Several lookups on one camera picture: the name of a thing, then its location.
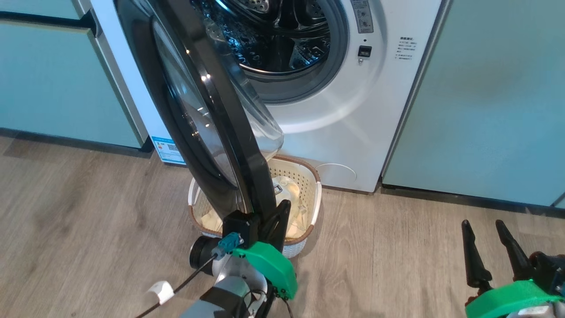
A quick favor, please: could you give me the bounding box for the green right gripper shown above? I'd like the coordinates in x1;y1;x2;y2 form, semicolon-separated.
461;220;565;318

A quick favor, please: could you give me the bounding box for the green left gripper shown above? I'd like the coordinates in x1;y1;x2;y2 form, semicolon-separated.
232;200;299;300

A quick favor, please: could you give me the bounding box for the cream baby garment bear print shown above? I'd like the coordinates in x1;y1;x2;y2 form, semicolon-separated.
269;176;306;241

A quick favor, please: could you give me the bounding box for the cream baby clothes pile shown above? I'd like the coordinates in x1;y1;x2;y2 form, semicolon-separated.
201;208;226;230

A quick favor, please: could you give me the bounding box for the black round washer door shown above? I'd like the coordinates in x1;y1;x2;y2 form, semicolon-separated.
114;0;285;221

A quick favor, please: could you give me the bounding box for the white front-load washing machine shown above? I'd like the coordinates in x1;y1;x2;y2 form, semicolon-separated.
90;0;443;194

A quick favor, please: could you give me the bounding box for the pale green wide cabinet door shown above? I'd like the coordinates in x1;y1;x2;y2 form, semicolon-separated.
382;0;565;208

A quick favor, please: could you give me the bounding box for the pale green tall cabinet door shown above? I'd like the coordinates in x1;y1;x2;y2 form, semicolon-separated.
0;20;144;149

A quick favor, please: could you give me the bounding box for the white laundry basket brown rim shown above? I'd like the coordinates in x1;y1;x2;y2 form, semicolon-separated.
188;155;322;259

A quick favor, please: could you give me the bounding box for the dark cabinet plinth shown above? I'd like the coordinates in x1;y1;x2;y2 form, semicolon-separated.
380;183;565;218
0;127;155;159

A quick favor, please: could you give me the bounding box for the blue energy label sticker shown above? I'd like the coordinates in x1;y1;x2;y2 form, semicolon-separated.
151;136;187;166

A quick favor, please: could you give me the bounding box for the grey warning label sticker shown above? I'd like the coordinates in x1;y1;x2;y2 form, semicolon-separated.
351;0;375;34

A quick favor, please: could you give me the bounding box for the pale green cabinet drawer front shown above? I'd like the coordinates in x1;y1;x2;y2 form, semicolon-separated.
0;0;91;20

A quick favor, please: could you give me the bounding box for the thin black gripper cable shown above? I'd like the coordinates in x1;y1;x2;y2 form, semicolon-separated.
135;254;218;318

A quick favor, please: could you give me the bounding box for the white cable clip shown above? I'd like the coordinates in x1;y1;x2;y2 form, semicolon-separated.
147;281;175;306

